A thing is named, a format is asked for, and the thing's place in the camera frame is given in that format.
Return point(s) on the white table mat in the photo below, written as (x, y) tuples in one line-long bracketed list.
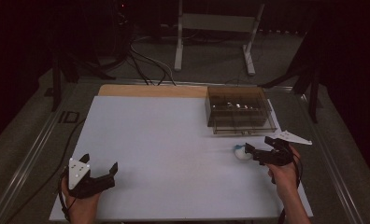
[(173, 155)]

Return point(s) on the person's right hand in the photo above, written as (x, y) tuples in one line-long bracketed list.
[(286, 177)]

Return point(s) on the smoky transparent drawer organizer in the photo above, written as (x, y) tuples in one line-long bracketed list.
[(236, 109)]

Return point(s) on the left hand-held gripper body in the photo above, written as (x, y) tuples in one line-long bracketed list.
[(80, 183)]

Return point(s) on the white and blue plush hair clip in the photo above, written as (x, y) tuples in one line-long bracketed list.
[(240, 153)]

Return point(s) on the person's left hand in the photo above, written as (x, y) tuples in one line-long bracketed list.
[(82, 208)]

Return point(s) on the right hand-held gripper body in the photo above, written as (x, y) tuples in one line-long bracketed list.
[(276, 157)]

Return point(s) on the metal floor rail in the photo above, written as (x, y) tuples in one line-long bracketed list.
[(27, 165), (335, 174)]

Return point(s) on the black stand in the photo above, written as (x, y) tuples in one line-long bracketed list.
[(312, 93), (56, 84)]

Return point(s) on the grey metal stand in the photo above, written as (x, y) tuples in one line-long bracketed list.
[(217, 23)]

